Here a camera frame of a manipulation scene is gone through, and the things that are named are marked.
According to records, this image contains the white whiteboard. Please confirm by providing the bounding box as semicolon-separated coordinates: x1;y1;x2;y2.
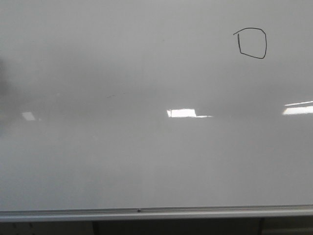
0;0;313;222

